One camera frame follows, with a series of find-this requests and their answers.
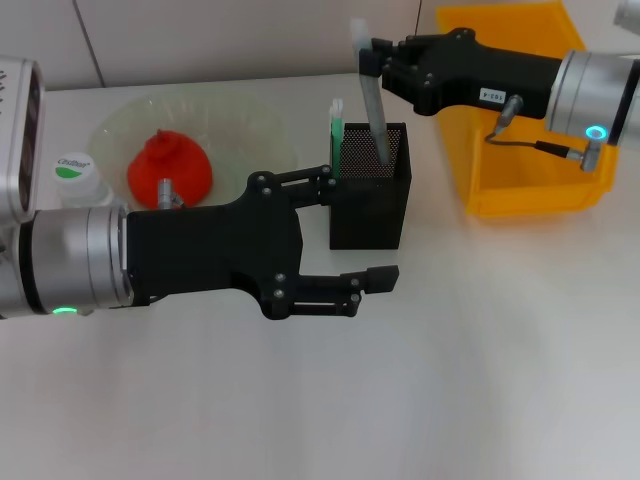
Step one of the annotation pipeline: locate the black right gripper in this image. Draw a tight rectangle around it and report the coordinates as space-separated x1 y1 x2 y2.
358 27 576 121

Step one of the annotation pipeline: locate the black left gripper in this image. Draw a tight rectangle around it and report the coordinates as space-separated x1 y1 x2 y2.
125 165 342 321

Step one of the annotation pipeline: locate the mint green pen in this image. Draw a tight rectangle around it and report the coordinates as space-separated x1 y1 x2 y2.
327 98 346 181

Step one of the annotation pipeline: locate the grey marker pen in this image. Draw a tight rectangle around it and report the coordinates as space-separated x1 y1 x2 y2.
349 18 394 166

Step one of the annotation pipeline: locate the clear water bottle green label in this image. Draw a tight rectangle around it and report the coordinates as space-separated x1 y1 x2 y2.
53 150 127 212

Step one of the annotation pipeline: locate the black mesh pen holder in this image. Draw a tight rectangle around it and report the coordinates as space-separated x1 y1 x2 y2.
328 121 412 250

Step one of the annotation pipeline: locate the clear green glass fruit plate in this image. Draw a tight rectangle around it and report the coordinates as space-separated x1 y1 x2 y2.
89 94 301 211

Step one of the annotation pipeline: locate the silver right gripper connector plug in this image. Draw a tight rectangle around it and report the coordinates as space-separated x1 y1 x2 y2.
494 94 525 132

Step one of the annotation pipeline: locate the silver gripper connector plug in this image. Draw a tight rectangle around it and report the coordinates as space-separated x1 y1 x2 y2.
494 94 525 132
157 177 185 211

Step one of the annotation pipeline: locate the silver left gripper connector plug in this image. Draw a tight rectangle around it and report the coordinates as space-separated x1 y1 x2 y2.
157 177 185 211

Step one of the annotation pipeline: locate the yellow plastic bin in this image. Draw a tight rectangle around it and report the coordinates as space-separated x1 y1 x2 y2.
432 1 619 220

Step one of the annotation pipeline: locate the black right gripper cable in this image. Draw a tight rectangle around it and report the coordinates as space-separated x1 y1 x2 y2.
484 127 609 174

